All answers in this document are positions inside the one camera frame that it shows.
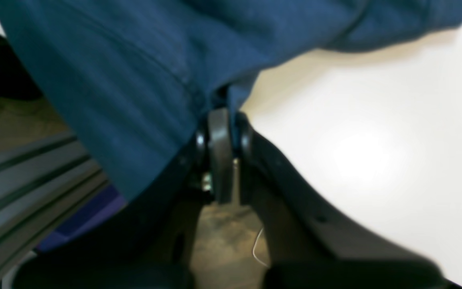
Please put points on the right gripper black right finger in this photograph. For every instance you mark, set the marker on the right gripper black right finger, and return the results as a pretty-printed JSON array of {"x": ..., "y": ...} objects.
[{"x": 312, "y": 244}]

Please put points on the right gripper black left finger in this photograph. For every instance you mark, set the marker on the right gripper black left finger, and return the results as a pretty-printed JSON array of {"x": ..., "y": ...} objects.
[{"x": 148, "y": 244}]

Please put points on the dark blue t-shirt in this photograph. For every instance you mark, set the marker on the dark blue t-shirt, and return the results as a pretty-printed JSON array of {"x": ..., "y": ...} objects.
[{"x": 133, "y": 78}]

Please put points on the blue plastic bin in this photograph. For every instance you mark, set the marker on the blue plastic bin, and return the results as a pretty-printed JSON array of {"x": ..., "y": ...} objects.
[{"x": 104, "y": 205}]

